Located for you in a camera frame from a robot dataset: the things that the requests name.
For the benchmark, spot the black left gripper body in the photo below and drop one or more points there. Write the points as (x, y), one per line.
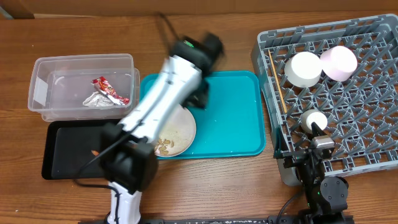
(198, 96)

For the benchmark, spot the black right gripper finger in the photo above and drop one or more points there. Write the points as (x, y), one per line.
(278, 140)
(316, 130)

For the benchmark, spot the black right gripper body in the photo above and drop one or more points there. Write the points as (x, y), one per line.
(306, 168)

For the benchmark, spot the small white cup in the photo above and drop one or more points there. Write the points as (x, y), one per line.
(313, 116)

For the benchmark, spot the white bowl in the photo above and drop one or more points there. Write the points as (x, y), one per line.
(303, 69)

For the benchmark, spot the small pink plate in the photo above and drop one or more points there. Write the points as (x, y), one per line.
(339, 63)

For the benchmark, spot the wooden chopstick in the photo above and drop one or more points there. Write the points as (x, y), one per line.
(277, 82)

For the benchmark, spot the red snack wrapper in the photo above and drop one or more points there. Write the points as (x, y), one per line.
(103, 86)

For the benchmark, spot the white tissue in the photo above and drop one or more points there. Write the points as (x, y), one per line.
(97, 99)

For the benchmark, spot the orange carrot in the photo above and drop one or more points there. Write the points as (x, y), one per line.
(95, 152)

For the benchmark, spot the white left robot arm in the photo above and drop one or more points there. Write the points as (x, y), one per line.
(127, 150)

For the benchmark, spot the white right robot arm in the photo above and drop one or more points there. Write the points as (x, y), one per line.
(326, 196)

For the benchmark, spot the grey dishwasher rack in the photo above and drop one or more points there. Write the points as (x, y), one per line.
(361, 112)

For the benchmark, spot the large white plate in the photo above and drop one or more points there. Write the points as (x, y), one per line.
(181, 129)

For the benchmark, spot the teal serving tray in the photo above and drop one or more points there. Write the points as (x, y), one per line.
(232, 123)

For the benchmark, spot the peanut pile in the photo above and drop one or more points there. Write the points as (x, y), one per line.
(163, 146)

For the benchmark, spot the black plastic tray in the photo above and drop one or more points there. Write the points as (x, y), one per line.
(69, 145)

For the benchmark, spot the clear plastic bin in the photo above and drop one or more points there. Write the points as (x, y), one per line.
(60, 85)

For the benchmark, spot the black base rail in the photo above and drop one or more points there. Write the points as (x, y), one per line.
(248, 220)

